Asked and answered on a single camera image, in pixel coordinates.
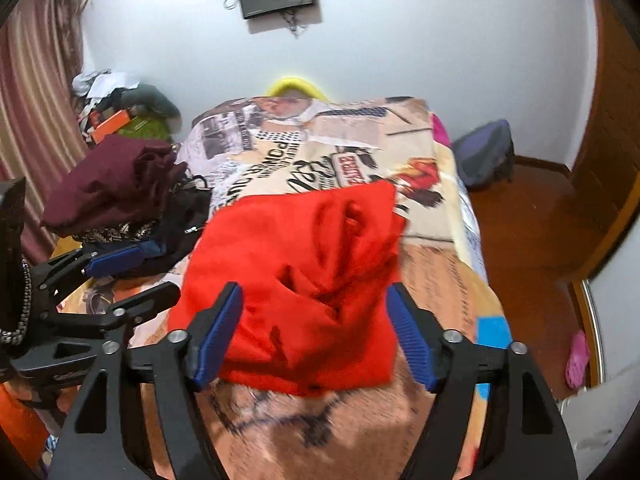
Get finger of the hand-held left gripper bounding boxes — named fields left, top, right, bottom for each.
left=44, top=281, right=181, bottom=352
left=35, top=241, right=161, bottom=289

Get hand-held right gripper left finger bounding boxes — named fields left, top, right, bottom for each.
left=50, top=281, right=245, bottom=480

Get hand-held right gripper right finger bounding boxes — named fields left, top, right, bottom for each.
left=387, top=282, right=578, bottom=480

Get red garment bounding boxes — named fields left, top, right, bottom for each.
left=167, top=180, right=408, bottom=397

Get pile of mixed clothes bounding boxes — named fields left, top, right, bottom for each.
left=72, top=71, right=182, bottom=147

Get black white patterned cloth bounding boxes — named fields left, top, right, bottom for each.
left=70, top=219, right=159, bottom=246

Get black garment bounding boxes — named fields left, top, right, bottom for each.
left=75, top=175, right=214, bottom=279

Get maroon cloth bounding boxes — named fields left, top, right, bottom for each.
left=40, top=135, right=189, bottom=237

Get grey patterned quilt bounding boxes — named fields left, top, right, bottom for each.
left=459, top=180, right=489, bottom=282

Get orange box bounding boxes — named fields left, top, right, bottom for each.
left=92, top=110, right=134, bottom=142

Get pink slipper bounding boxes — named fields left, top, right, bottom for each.
left=565, top=330, right=591, bottom=389

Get printed blanket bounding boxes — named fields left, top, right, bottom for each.
left=127, top=95, right=511, bottom=480

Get grey purple backpack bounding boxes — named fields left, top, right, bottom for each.
left=450, top=119, right=516, bottom=191

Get yellow object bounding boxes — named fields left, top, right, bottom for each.
left=265, top=76, right=331, bottom=102

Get wooden door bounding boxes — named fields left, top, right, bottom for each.
left=570, top=0, right=640, bottom=282

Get braided cord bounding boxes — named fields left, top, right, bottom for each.
left=0, top=257, right=32, bottom=347

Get black cables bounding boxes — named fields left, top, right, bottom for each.
left=222, top=0, right=307, bottom=39

